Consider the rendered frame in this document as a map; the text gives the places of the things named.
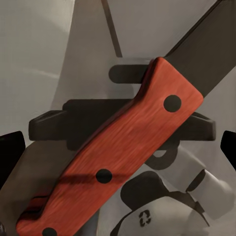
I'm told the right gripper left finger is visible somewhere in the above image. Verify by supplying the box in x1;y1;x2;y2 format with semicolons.
0;131;26;190

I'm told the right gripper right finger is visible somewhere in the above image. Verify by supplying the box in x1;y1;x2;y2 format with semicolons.
220;131;236;170

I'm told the parer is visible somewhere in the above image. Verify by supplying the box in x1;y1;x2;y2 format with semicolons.
15;0;236;236

